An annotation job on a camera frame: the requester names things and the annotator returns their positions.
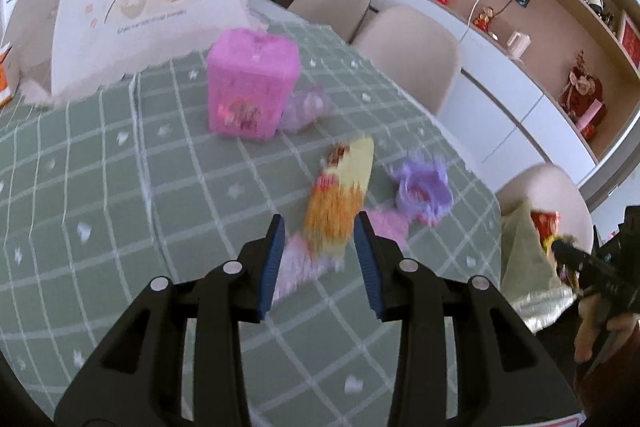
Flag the pink toy box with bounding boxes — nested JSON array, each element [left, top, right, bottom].
[[206, 28, 302, 140]]

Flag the yellow trash bag bin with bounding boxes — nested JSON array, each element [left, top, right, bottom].
[[500, 199, 575, 333]]

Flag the white food cover tent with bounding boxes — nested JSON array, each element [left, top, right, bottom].
[[8, 0, 256, 108]]

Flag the purple toy pot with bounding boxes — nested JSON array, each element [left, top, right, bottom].
[[390, 156, 454, 227]]

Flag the green checkered tablecloth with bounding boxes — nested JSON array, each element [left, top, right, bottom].
[[1, 24, 500, 426]]

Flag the red doll figurine right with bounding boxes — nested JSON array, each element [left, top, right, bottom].
[[472, 6, 498, 41]]

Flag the white electric kettle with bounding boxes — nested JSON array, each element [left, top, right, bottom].
[[506, 31, 532, 60]]

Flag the right hand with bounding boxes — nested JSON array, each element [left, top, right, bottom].
[[574, 295, 639, 364]]

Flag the middle beige chair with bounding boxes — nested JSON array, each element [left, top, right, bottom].
[[352, 5, 461, 116]]

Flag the red paper cup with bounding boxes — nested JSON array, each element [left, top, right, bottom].
[[530, 209, 561, 251]]

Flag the pink candy wrapper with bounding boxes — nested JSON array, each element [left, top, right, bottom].
[[272, 233, 344, 305]]

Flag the gold snack wrapper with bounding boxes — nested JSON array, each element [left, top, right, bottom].
[[303, 136, 374, 259]]

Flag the far beige chair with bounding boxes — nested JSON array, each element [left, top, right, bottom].
[[288, 0, 371, 42]]

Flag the orange tissue box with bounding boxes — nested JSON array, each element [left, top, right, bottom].
[[0, 42, 13, 107]]

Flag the beige chair with bin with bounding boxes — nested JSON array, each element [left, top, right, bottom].
[[496, 162, 593, 251]]

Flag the red framed picture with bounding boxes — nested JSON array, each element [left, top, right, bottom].
[[617, 11, 640, 68]]

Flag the red flower decoration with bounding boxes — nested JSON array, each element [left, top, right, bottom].
[[559, 50, 608, 142]]

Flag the purple plastic wrapper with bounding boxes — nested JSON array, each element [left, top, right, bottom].
[[278, 87, 332, 133]]

